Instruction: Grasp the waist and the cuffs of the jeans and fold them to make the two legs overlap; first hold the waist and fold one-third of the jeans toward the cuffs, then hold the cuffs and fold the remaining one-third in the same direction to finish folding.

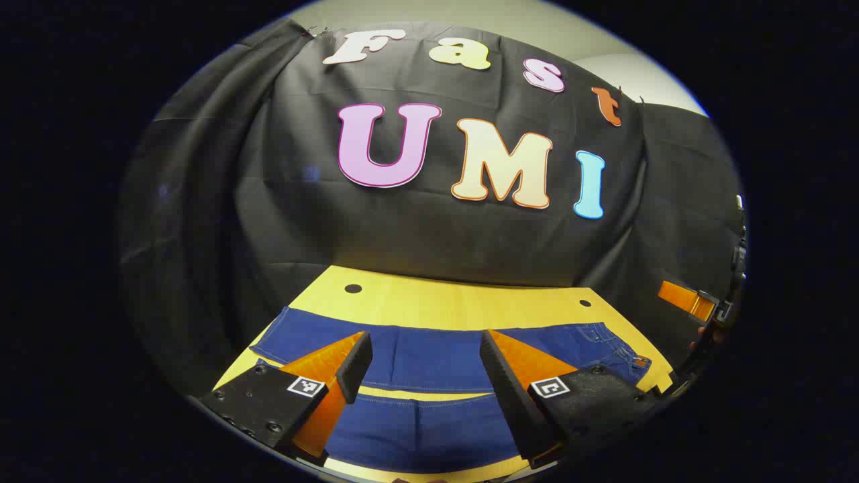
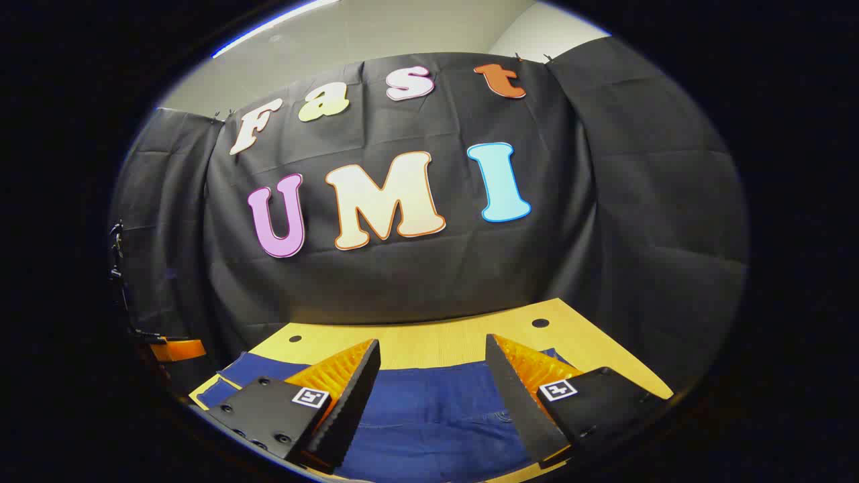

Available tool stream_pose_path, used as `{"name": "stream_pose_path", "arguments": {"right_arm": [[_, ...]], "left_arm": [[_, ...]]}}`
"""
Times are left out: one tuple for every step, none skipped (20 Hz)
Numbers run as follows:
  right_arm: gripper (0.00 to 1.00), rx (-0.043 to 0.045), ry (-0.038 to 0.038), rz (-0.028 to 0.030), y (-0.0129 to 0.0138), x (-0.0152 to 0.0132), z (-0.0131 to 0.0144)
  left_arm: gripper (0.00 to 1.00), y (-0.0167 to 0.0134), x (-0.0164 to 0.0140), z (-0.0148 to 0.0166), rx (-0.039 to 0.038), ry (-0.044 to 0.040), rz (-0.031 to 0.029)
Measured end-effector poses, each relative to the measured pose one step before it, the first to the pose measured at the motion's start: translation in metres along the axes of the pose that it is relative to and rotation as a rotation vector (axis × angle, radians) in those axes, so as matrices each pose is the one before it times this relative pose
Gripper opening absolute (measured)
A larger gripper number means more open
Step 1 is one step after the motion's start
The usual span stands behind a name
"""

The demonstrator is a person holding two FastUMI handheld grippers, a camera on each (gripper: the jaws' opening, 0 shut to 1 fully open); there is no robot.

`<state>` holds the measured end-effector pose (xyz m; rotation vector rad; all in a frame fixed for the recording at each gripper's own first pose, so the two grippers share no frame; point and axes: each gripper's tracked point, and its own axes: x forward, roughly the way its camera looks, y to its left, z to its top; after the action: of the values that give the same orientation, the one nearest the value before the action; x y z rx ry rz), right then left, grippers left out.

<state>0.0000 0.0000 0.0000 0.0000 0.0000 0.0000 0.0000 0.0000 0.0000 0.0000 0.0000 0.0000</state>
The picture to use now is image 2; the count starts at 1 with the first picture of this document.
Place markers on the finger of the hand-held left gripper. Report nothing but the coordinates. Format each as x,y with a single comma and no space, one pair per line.
178,349

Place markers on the blue denim jeans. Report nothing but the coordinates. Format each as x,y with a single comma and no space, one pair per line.
429,416

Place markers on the black backdrop cloth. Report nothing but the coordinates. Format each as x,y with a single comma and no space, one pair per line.
416,282

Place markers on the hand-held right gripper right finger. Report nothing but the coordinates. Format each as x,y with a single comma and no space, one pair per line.
517,402

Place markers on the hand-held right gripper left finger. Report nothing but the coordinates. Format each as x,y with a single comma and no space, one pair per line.
352,402

